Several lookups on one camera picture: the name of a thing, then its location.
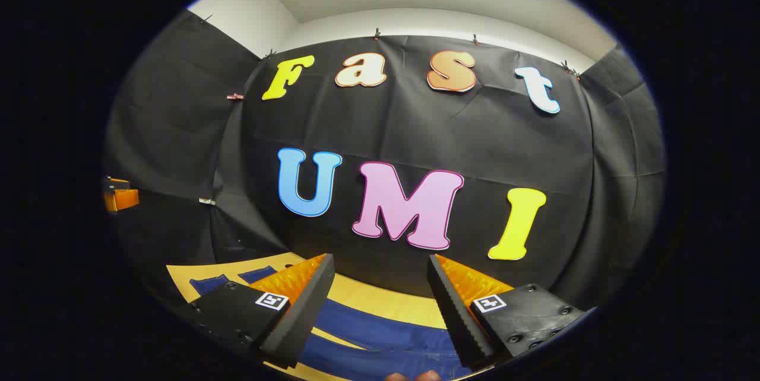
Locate black backdrop cloth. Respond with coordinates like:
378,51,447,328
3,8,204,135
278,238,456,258
102,8,667,310

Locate blue denim jeans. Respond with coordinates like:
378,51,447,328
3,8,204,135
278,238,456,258
189,265,476,381

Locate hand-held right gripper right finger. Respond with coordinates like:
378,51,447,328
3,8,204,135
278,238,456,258
426,253,596,372

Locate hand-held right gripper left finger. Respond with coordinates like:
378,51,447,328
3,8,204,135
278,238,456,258
177,253,337,370

